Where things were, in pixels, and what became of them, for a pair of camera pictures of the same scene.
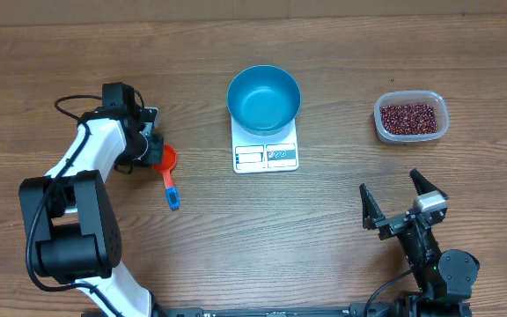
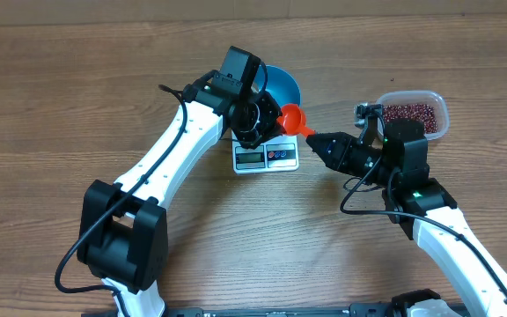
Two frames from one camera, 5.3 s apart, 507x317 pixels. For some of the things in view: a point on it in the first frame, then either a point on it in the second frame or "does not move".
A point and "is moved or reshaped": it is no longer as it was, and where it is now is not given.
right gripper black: x=371 y=217 to x=341 y=149
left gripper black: x=156 y=154 to x=251 y=141
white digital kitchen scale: x=264 y=153 does not move
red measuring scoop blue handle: x=169 y=159 is moved or reshaped
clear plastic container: x=411 y=116 does not move
